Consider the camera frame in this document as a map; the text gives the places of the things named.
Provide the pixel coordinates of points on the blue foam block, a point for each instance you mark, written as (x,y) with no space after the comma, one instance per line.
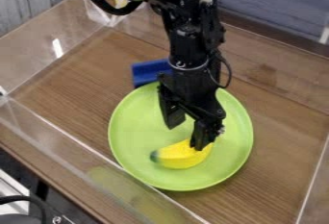
(144,71)

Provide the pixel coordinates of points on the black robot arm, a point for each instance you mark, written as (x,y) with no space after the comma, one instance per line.
(194,32)

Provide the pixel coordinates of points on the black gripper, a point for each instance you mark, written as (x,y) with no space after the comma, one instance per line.
(186,93)

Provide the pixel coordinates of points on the clear acrylic corner bracket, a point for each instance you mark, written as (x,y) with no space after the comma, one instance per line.
(99,16)

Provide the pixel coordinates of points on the green round plate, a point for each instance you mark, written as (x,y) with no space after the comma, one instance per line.
(136,132)

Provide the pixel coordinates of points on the yellow toy banana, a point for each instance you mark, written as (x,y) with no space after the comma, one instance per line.
(179,155)

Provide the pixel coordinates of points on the clear acrylic enclosure wall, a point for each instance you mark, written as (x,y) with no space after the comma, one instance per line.
(64,71)

